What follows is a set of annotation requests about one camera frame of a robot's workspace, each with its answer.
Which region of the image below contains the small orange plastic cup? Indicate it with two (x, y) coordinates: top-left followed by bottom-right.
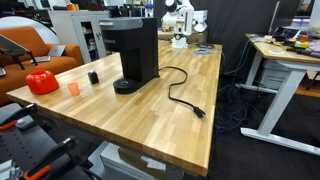
(67, 82), (80, 96)

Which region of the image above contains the orange sofa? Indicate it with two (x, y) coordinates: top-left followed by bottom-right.
(0, 26), (84, 107)

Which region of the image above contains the silver laptop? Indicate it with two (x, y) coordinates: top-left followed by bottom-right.
(35, 45), (65, 63)

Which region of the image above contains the black clamp with orange tips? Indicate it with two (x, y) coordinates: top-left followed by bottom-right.
(0, 103), (95, 180)

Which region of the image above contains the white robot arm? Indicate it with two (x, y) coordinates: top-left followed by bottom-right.
(162, 0), (208, 49)

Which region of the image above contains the small black pod cup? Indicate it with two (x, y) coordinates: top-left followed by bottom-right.
(88, 70), (99, 84)

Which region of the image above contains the white metal cabinet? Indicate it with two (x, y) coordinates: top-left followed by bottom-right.
(49, 11), (110, 64)

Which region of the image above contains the coiled grey cable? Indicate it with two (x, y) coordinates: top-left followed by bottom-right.
(193, 47), (212, 56)

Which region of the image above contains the black power cord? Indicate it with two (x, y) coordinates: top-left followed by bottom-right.
(157, 66), (208, 120)

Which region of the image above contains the white side desk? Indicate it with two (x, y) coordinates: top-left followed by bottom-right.
(236, 34), (320, 155)

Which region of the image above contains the black Keurig coffee maker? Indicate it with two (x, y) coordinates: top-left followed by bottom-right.
(99, 17), (159, 94)

